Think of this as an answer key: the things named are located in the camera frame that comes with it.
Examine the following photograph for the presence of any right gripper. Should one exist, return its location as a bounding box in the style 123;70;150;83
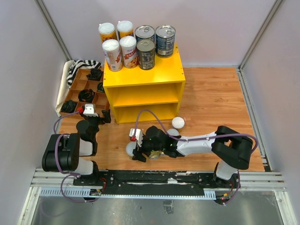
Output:
132;135;165;162

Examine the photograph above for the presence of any yellow shelf cabinet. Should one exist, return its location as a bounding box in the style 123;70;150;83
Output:
104;46;186;124

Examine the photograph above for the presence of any red white can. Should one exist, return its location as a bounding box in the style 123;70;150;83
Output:
120;36;138;68
102;39;123;72

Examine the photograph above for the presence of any blue yellow can white lid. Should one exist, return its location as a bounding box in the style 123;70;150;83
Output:
117;21;134;40

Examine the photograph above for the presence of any gold rectangular tin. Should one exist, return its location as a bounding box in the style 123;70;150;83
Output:
149;151;161;159

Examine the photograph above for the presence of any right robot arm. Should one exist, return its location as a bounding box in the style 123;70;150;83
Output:
126;126;257;188

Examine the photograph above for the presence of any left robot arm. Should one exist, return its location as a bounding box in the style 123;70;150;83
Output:
42;104;111;186

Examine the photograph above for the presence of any rolled green belt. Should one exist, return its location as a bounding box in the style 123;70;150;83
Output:
97;82;105;93

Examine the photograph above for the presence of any wooden divided tray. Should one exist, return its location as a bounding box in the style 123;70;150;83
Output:
60;68;110;116

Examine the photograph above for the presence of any rolled black belt middle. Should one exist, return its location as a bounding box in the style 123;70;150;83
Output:
78;89;95;103

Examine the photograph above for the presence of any rolled black belt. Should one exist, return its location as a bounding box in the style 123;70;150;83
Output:
78;89;95;103
86;68;103;81

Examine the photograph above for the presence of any rolled dark belt bottom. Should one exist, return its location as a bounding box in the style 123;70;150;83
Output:
61;100;77;113

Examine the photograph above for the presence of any rolled black belt top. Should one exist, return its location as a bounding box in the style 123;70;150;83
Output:
86;68;103;81

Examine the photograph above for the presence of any striped cloth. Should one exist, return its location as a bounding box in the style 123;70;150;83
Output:
67;60;103;88

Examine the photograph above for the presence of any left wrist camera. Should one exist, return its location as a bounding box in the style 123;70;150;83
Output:
78;104;99;117

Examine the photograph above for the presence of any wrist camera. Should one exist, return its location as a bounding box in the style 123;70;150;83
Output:
78;104;99;117
129;128;143;147

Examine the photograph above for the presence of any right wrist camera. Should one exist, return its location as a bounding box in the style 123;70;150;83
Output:
129;128;143;147

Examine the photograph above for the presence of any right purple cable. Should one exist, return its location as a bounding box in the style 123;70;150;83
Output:
135;109;259;207

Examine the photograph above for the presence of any purple cable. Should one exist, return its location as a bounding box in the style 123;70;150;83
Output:
135;109;259;207
53;111;101;203

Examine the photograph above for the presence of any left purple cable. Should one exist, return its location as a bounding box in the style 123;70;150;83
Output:
53;111;101;203

